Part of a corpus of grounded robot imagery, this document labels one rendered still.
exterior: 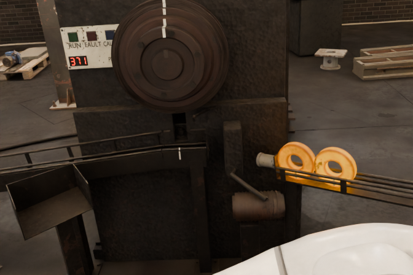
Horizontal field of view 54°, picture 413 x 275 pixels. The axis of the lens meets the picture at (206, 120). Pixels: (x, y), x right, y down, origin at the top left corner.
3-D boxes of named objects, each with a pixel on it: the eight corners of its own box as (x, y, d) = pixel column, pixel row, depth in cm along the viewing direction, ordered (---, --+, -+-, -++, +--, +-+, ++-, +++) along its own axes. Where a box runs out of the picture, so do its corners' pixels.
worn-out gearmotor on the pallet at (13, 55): (15, 61, 592) (11, 46, 584) (31, 60, 591) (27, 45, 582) (2, 69, 555) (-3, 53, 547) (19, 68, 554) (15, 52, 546)
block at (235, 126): (225, 166, 190) (222, 119, 180) (242, 165, 189) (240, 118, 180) (225, 177, 180) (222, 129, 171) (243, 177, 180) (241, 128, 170)
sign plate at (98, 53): (69, 68, 178) (61, 27, 171) (127, 65, 177) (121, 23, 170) (67, 69, 176) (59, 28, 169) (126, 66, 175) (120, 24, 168)
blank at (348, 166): (315, 143, 155) (312, 147, 152) (356, 149, 145) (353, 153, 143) (318, 179, 160) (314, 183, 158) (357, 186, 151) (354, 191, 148)
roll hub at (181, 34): (137, 97, 163) (128, 27, 152) (206, 93, 161) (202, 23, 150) (135, 102, 158) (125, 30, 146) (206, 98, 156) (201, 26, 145)
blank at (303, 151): (279, 139, 164) (275, 142, 162) (315, 143, 155) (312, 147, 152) (283, 172, 170) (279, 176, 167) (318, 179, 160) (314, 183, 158)
